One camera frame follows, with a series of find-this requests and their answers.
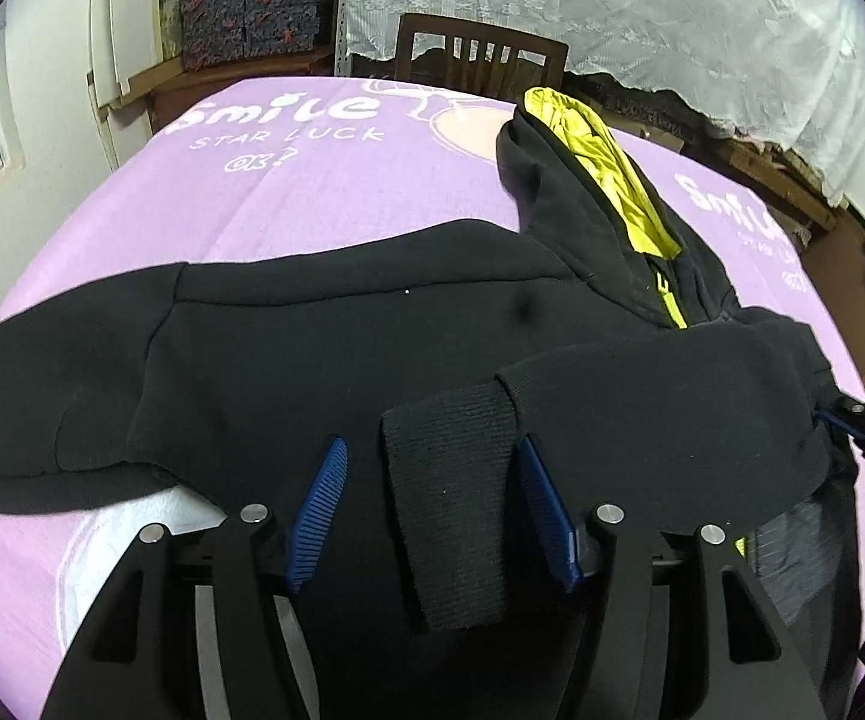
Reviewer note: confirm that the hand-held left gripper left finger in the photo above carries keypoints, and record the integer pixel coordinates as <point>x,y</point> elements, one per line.
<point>318,514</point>

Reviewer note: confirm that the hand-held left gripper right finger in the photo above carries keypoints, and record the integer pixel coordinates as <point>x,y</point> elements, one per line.
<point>550,519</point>

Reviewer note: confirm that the black hoodie with yellow lining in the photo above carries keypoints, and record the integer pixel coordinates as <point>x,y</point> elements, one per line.
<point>327,330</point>

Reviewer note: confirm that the purple printed blanket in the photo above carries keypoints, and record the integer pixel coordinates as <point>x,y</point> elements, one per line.
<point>289,180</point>

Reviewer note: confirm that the dark wooden chair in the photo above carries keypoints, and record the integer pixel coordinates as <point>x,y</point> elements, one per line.
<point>411,52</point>

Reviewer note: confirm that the white lace cloth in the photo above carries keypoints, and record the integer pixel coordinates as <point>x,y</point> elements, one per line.
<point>627,7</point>

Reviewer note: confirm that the stack of dark patterned boxes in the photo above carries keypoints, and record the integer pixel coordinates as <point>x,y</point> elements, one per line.
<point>252,0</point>

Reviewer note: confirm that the white boards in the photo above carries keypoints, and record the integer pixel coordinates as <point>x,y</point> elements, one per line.
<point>128,15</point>

